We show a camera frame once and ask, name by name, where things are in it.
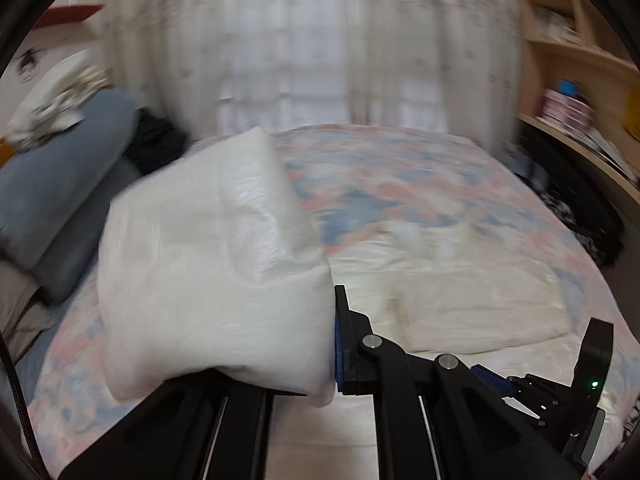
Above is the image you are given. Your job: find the white sheer curtain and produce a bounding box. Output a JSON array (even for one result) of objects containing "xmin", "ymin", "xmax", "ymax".
[{"xmin": 102, "ymin": 0, "xmax": 523, "ymax": 153}]

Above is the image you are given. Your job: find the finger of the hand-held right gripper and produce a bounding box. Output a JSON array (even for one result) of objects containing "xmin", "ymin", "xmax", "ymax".
[{"xmin": 472, "ymin": 366, "xmax": 571, "ymax": 428}]

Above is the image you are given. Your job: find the white crumpled cloth pile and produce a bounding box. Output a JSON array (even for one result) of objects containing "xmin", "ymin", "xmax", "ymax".
[{"xmin": 9, "ymin": 55, "xmax": 108, "ymax": 146}]

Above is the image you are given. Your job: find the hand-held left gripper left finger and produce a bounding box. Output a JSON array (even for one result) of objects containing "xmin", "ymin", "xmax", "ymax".
[{"xmin": 59, "ymin": 370, "xmax": 307, "ymax": 480}]

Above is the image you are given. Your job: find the pastel patterned bed cover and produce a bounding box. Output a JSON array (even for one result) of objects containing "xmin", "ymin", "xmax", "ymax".
[{"xmin": 25, "ymin": 122, "xmax": 640, "ymax": 480}]

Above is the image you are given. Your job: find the large blue pillow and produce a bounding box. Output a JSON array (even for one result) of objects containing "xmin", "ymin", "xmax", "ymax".
[{"xmin": 0, "ymin": 87, "xmax": 142, "ymax": 271}]

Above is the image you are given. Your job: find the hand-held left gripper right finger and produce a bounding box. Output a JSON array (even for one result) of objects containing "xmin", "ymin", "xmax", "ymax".
[{"xmin": 332, "ymin": 285, "xmax": 587, "ymax": 480}]

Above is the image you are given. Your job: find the wooden bookshelf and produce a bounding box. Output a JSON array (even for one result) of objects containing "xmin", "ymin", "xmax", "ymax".
[{"xmin": 515, "ymin": 0, "xmax": 640, "ymax": 188}]

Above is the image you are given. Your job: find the small blue pillow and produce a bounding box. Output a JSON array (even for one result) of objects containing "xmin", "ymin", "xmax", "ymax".
[{"xmin": 32, "ymin": 159, "xmax": 147, "ymax": 306}]

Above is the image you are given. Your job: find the black patterned cloth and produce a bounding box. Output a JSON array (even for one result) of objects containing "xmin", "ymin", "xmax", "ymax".
[{"xmin": 539, "ymin": 187, "xmax": 626, "ymax": 269}]

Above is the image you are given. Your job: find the stack of pink boxes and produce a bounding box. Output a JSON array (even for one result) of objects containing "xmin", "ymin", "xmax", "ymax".
[{"xmin": 539, "ymin": 87, "xmax": 597, "ymax": 129}]

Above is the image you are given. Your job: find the grey sheet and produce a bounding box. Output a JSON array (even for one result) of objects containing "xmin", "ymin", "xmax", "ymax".
[{"xmin": 0, "ymin": 259, "xmax": 57, "ymax": 363}]

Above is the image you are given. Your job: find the black cable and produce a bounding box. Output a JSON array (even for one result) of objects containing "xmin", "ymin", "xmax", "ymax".
[{"xmin": 0, "ymin": 332, "xmax": 51, "ymax": 480}]

